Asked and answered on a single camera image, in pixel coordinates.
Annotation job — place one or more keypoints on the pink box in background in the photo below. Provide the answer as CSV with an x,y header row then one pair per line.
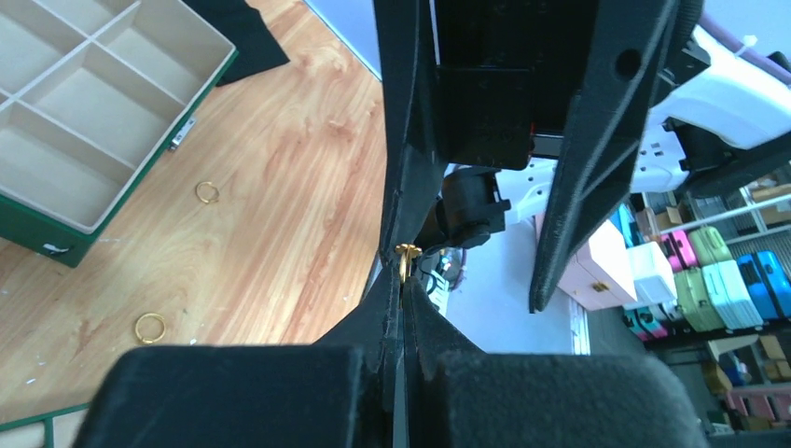
x,y
599,275

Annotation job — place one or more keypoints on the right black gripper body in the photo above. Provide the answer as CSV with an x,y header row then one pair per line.
x,y
509,71

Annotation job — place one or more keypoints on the green jewelry tray insert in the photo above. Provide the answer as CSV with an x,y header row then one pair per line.
x,y
57,429

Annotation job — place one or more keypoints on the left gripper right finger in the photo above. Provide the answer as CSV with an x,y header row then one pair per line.
x,y
459,396

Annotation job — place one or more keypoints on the black cloth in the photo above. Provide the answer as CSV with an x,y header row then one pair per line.
x,y
258,50

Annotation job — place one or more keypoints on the colourful suitcases in background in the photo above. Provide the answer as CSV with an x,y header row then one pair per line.
x,y
689,285

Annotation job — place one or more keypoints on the green jewelry box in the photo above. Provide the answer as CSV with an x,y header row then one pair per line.
x,y
92,92

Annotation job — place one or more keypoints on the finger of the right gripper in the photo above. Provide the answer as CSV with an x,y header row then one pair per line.
x,y
415,163
632,42

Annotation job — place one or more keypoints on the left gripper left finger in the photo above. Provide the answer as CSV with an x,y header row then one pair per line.
x,y
336,392

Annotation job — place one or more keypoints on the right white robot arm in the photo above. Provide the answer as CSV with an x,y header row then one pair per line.
x,y
728,106

